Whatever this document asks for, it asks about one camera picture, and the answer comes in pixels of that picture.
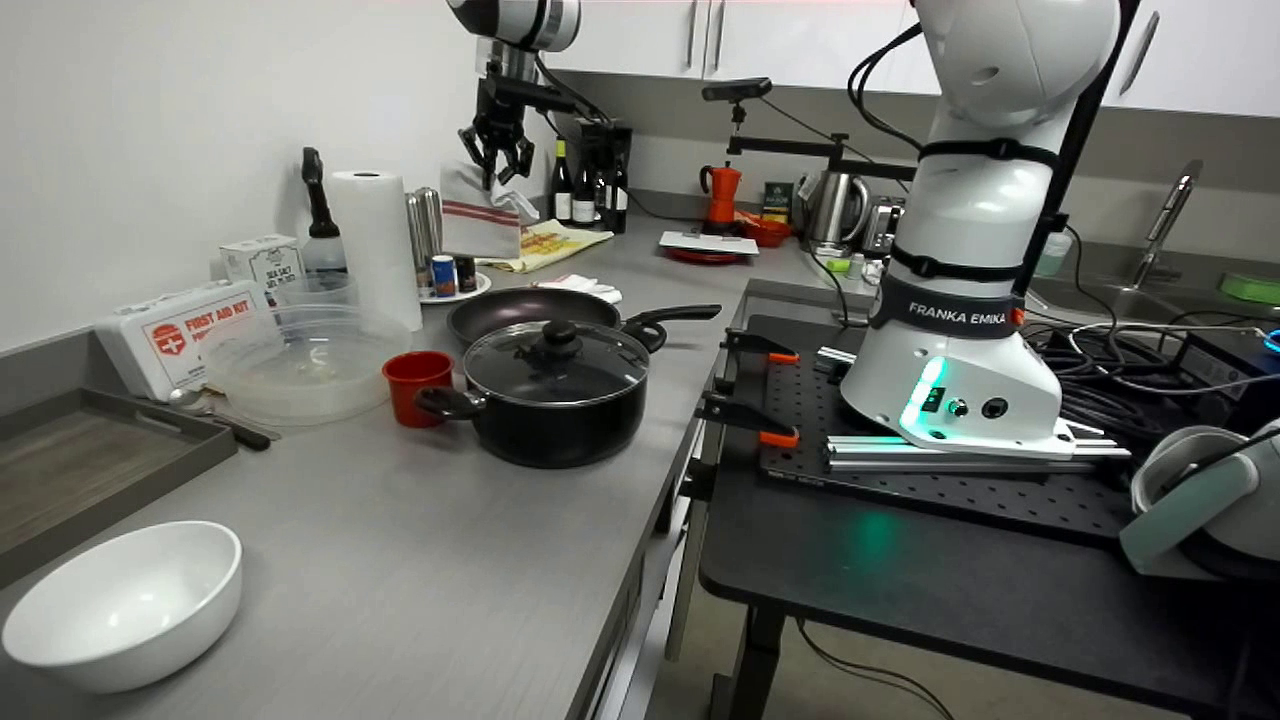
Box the grey tray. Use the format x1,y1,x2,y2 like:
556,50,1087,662
0,385,242,593

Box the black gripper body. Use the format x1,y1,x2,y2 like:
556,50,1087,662
474,72,572,138

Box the yellow cloth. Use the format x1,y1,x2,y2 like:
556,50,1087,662
510,218,616,282

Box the silver aluminium rail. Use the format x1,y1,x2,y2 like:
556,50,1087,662
821,417,1135,481

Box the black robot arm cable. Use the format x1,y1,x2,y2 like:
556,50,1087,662
842,15,934,151

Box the white paper towel roll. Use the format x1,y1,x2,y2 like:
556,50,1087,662
322,164,424,342

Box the black table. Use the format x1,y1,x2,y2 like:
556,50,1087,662
697,284,1280,720

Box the glass pot lid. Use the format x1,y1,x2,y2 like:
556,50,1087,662
460,318,655,410

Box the red moka pot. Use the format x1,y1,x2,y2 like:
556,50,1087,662
697,161,748,237

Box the red cup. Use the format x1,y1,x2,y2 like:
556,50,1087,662
378,347,460,432

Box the blue spice can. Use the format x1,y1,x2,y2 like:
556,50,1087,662
424,251,464,300

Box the black camera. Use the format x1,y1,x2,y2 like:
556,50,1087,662
698,72,774,110

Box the steel cabinet handle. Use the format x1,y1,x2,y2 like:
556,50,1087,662
679,0,702,79
709,0,730,79

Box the black orange clamp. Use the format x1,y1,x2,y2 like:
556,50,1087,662
691,392,806,455
715,324,806,371

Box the grey curved device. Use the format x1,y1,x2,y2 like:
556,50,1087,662
1114,421,1280,583

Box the red striped white towel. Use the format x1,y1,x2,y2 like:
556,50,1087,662
535,273,629,308

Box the white ceramic bowl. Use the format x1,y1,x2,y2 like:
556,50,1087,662
0,515,249,698

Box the black utensil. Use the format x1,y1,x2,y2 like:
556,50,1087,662
125,387,274,455

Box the spray bottle with black head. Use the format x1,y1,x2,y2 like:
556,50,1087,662
297,145,351,298

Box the black frying pan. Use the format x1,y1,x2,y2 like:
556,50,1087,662
444,284,728,355

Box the small red bowl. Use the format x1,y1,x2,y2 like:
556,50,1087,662
748,213,797,251

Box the steel spice grinder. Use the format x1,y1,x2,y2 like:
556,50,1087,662
424,183,448,263
403,183,432,277

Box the red plate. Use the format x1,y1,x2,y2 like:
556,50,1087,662
655,227,764,267

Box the clear plastic bowl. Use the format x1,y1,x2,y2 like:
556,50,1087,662
210,300,403,432

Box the steel faucet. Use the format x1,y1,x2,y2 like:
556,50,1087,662
1114,157,1202,300

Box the steel kettle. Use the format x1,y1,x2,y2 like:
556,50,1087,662
797,170,877,255

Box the dark wine bottle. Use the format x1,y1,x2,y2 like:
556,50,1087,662
595,157,631,237
568,161,601,233
548,138,575,227

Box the green sponge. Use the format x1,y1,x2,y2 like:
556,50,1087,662
1215,267,1280,314

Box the small white carton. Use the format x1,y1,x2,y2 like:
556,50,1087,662
210,233,303,304

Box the black cooking pot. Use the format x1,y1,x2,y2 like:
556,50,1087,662
412,347,672,473

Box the black coffee machine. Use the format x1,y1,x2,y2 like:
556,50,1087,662
572,116,635,203

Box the black perforated breadboard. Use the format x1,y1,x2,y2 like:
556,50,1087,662
754,314,1280,543

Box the white wall cabinet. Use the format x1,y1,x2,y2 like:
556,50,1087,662
535,0,1280,125

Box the white first aid kit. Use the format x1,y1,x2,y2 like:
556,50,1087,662
91,282,288,406

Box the black floor cable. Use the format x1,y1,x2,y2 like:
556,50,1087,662
792,616,961,720

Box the black cable bundle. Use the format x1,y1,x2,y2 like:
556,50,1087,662
1037,314,1280,406

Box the white round plate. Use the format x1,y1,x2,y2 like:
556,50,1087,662
416,267,496,314

